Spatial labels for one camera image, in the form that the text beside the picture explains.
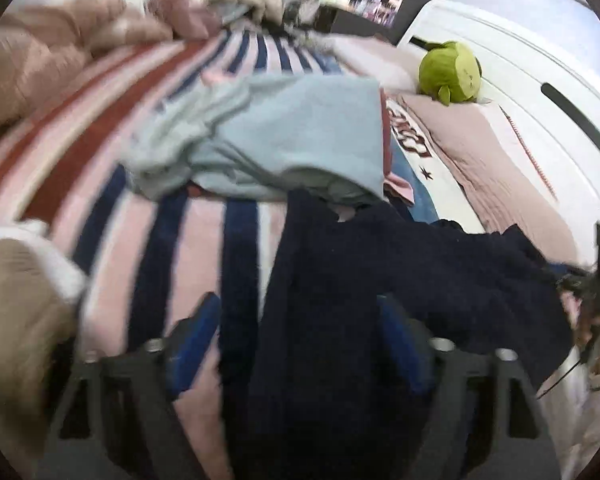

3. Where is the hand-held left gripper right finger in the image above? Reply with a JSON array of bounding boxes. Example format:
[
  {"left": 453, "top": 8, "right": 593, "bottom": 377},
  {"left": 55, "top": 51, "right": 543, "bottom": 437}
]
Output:
[{"left": 377, "top": 295, "right": 566, "bottom": 480}]

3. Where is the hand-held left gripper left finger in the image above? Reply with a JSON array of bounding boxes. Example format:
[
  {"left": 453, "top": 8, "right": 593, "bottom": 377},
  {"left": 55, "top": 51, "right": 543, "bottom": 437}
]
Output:
[{"left": 35, "top": 292, "right": 223, "bottom": 480}]

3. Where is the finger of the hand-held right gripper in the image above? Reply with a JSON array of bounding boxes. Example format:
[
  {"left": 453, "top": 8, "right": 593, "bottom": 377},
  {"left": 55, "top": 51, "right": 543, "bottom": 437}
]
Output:
[{"left": 555, "top": 266, "right": 600, "bottom": 306}]

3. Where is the navy sweater with planet print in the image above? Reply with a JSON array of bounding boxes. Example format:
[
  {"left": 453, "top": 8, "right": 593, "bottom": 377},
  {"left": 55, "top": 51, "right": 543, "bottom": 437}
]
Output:
[{"left": 220, "top": 187, "right": 581, "bottom": 480}]

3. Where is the person's right hand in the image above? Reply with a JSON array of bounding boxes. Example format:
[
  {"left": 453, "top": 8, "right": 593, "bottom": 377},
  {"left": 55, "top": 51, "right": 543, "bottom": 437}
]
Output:
[{"left": 572, "top": 305, "right": 600, "bottom": 361}]

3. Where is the pink garment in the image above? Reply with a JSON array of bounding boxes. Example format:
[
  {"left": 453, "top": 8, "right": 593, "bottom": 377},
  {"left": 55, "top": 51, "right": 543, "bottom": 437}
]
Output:
[{"left": 380, "top": 87, "right": 416, "bottom": 206}]

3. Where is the pink pillow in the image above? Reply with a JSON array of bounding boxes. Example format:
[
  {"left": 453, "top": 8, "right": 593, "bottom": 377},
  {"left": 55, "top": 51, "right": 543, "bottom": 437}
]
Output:
[{"left": 400, "top": 92, "right": 581, "bottom": 266}]

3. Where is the tan fleece garment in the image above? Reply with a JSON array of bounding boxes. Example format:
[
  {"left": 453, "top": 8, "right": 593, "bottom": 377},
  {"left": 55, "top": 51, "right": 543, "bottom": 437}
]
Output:
[{"left": 0, "top": 220, "right": 88, "bottom": 461}]

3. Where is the white bed headboard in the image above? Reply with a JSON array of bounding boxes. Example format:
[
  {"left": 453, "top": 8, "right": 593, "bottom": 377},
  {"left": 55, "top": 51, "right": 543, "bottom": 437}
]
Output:
[{"left": 397, "top": 0, "right": 600, "bottom": 221}]

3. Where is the light blue garment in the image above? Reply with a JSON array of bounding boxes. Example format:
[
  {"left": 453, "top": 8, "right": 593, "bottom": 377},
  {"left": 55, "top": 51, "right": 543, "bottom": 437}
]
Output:
[{"left": 125, "top": 74, "right": 386, "bottom": 203}]

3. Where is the striped bedsheet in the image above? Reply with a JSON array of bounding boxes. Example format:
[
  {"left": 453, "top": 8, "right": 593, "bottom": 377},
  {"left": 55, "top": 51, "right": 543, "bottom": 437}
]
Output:
[{"left": 0, "top": 30, "right": 486, "bottom": 480}]

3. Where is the green plush toy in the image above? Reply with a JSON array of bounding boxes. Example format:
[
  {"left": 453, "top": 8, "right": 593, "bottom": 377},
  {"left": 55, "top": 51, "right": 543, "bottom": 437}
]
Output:
[{"left": 418, "top": 41, "right": 482, "bottom": 107}]

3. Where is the white pillow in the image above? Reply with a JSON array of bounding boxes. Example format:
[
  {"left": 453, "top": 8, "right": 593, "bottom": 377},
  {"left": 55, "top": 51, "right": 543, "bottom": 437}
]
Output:
[{"left": 330, "top": 35, "right": 426, "bottom": 93}]

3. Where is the dark bookshelf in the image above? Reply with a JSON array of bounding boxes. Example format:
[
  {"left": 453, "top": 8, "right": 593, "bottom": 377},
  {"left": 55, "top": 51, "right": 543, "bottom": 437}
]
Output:
[{"left": 245, "top": 0, "right": 463, "bottom": 41}]

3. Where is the pink satin bag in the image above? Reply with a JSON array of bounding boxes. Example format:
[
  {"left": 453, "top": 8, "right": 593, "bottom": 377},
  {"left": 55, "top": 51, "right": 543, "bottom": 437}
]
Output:
[{"left": 147, "top": 0, "right": 226, "bottom": 41}]

